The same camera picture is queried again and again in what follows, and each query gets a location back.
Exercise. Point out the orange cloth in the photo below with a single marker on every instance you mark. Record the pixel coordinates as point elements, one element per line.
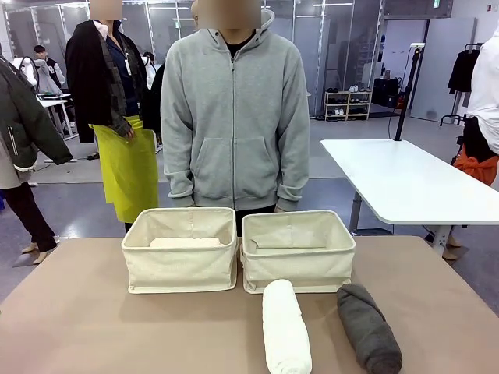
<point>479,167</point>

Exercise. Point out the person in varsity jacket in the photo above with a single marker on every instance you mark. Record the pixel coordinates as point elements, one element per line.
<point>50,74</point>

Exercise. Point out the black box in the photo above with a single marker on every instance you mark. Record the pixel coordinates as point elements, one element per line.
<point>386,93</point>

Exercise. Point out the cream fabric basket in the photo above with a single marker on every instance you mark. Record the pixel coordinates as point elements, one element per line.
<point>296,269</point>
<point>179,269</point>

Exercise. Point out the wooden shoe rack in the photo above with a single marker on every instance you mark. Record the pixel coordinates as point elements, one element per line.
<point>347,105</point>

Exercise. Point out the white table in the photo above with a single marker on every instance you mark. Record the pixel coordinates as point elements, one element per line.
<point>409,175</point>

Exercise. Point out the pink towel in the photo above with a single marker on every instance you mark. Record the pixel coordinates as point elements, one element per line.
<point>183,242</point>

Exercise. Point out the black garment rack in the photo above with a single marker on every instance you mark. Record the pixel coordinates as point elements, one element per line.
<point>448,118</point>

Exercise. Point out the person in white jacket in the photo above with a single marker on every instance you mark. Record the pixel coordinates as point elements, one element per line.
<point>487,78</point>

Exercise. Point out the dark grey towel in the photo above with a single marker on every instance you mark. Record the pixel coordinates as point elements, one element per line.
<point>366,331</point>

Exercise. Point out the black hanging jacket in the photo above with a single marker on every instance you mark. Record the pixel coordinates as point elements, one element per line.
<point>462,74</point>

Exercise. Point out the white background desk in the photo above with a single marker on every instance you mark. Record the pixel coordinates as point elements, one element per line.
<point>54,102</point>

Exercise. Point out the black camera pole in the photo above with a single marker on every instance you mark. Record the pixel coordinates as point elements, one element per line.
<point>407,97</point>

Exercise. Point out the person in grey hoodie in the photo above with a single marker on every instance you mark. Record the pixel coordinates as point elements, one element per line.
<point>234,136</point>

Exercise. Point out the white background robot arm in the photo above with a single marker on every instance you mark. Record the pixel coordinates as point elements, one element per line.
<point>25,70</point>

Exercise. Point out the person in dark green jacket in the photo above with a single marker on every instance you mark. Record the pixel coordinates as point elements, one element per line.
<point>19,124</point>

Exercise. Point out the white towel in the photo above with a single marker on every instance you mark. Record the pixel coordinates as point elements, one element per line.
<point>284,331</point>

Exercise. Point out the person in yellow skirt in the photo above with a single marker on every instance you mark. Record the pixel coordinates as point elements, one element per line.
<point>124,171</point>

